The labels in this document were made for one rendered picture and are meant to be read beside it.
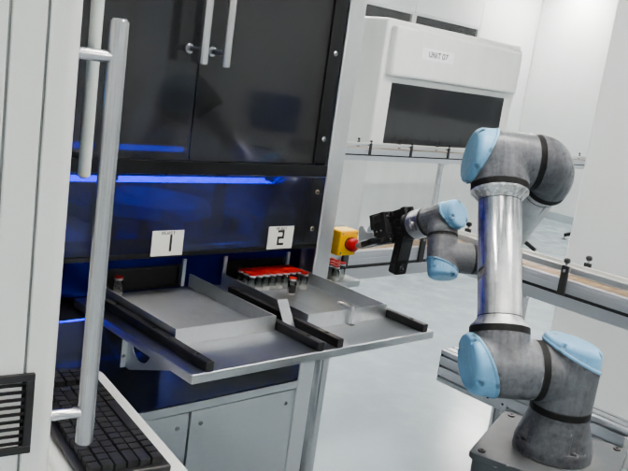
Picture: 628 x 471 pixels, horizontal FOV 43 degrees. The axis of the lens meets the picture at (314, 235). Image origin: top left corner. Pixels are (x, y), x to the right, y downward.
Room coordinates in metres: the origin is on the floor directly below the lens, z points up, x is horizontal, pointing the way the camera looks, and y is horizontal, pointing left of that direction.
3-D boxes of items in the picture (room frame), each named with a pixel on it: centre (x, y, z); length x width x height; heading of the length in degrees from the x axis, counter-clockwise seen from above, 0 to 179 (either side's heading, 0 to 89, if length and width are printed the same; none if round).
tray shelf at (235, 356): (1.79, 0.10, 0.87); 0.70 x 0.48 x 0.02; 134
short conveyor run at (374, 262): (2.52, -0.18, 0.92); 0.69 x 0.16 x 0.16; 134
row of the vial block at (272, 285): (2.02, 0.08, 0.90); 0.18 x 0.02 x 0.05; 133
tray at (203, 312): (1.72, 0.27, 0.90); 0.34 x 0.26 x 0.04; 44
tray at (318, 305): (1.94, 0.01, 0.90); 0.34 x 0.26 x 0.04; 43
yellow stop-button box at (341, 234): (2.22, -0.08, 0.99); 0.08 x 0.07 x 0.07; 44
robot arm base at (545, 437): (1.47, -0.52, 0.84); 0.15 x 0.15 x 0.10
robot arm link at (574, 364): (1.47, -0.51, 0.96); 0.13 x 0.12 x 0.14; 98
